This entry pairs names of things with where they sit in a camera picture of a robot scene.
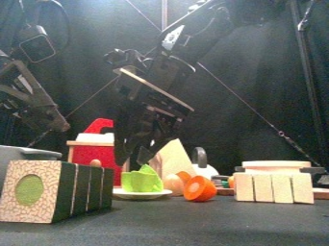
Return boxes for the thin diagonal frame rod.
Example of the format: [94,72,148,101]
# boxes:
[122,0,323,168]
[25,46,160,148]

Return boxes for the black frame pole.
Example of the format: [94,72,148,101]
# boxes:
[286,0,329,167]

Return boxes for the wooden toy pot black handles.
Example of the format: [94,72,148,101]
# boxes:
[233,160,326,176]

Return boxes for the wooden toy egg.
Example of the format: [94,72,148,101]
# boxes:
[163,173,185,197]

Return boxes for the green felt lettuce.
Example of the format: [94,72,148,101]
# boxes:
[118,163,164,193]

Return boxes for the orange wooden carrot piece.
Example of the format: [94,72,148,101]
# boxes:
[175,170,192,185]

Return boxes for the sliced wooden melon block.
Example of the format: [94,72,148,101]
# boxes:
[0,159,114,225]

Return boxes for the red wooden toy box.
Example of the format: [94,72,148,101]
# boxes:
[65,117,130,187]

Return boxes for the sliced wooden bread loaf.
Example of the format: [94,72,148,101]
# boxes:
[232,172,314,205]

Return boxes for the white toy kettle grey handle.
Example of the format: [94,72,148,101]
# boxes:
[189,146,220,181]

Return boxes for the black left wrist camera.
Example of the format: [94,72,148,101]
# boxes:
[15,24,57,63]

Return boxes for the grey vertical frame bar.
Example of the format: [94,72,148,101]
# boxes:
[160,0,168,32]

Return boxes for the white shallow bowl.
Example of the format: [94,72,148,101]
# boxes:
[112,187,173,201]

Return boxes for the orange wooden carrot half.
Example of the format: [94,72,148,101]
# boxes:
[181,175,217,203]

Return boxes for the pale wooden cheese wedge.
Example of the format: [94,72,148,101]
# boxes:
[148,137,199,185]

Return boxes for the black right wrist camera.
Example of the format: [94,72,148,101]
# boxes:
[102,47,149,71]

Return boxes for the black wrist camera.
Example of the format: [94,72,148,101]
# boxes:
[15,24,57,63]
[102,47,149,71]

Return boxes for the wooden tray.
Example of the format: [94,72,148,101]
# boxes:
[213,185,329,201]

